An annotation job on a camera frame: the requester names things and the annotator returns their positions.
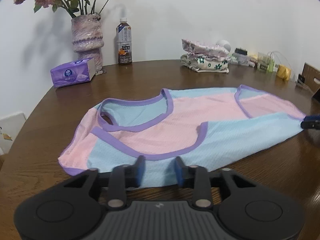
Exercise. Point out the white wall socket panel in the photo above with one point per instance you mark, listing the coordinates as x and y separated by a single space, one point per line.
11 132

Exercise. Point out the yellow mug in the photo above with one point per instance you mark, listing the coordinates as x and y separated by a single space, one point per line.
283 72

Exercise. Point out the glass candle jar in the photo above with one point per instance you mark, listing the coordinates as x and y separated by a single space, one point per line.
263 65

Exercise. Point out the tea bottle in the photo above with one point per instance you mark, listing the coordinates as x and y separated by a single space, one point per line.
124 42

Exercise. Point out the purple tissue pack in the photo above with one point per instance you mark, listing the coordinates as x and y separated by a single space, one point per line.
70 73

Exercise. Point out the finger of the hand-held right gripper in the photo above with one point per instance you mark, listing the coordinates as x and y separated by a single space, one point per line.
313 118
310 125

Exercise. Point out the pink blue mesh vest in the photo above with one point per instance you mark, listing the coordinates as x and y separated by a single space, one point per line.
175 112

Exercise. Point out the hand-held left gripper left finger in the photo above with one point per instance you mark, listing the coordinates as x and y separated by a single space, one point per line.
140 171

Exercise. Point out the cardboard box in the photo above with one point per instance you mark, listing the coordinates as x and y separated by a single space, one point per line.
311 75

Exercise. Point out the black charger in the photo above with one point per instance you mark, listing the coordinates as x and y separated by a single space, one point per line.
241 50

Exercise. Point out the green spray bottle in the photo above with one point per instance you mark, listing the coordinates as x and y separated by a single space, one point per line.
271 66

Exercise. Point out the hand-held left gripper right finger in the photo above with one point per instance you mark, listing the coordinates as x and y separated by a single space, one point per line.
178 171

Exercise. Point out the cream green-flower folded cloth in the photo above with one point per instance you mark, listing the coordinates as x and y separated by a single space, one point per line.
210 66

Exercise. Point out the black small device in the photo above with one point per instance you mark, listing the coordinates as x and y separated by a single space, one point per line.
301 78

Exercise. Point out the purple textured vase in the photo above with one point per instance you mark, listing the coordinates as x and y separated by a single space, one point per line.
86 37

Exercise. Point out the purple frilled folded cloth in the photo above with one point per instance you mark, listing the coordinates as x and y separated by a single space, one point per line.
215 56

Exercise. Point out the grey tin box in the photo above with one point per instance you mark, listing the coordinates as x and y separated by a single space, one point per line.
243 60

